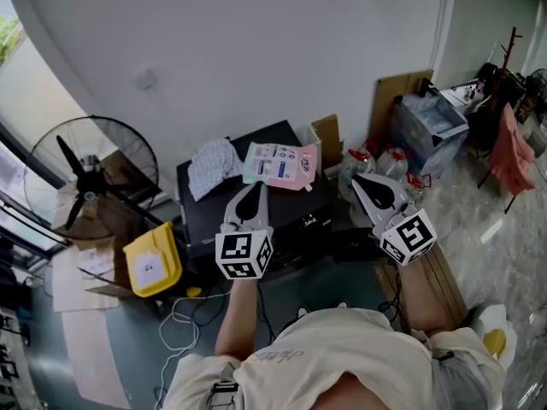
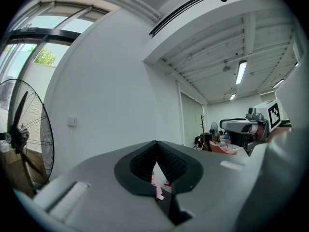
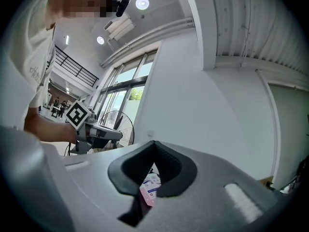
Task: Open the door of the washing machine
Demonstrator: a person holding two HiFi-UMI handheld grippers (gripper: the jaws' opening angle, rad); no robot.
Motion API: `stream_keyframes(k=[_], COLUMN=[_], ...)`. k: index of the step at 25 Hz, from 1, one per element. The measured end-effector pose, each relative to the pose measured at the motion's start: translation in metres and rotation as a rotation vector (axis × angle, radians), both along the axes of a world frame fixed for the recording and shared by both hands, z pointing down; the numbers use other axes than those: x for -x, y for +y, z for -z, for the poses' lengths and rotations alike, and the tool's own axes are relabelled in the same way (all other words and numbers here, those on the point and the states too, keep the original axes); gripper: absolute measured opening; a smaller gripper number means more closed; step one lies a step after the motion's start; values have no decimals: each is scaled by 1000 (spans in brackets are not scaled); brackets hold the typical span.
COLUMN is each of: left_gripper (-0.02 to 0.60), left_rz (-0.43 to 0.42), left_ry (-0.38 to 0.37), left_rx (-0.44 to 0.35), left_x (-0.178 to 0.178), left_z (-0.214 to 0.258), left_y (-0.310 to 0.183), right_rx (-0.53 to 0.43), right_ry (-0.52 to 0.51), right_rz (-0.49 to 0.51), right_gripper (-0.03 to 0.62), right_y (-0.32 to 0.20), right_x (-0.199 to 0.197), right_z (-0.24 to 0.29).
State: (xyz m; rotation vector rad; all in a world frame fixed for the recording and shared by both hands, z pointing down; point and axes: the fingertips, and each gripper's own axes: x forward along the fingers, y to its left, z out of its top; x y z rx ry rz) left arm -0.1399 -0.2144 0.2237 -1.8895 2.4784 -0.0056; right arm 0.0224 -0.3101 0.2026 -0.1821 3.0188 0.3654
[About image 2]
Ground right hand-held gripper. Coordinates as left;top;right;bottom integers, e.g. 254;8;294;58
219;100;282;156

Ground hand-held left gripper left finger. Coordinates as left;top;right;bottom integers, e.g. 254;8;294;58
14;140;179;232

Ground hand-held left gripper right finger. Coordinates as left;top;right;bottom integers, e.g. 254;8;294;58
156;140;266;232

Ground person's right hand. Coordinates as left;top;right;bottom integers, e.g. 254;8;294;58
256;124;266;140

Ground small black standing fan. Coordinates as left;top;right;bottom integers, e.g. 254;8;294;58
209;121;219;142

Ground pink chair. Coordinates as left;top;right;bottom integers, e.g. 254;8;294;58
209;140;229;154

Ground wooden coat rack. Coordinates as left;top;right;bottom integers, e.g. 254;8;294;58
199;115;206;149

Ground white roller blind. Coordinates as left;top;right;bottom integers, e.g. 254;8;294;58
180;92;208;147

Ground pink detergent pouch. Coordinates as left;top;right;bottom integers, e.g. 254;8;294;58
151;172;165;202

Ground large black floor fan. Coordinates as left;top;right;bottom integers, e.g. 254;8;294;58
0;78;55;198

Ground black linear air vent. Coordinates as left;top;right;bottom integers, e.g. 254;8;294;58
149;0;215;38

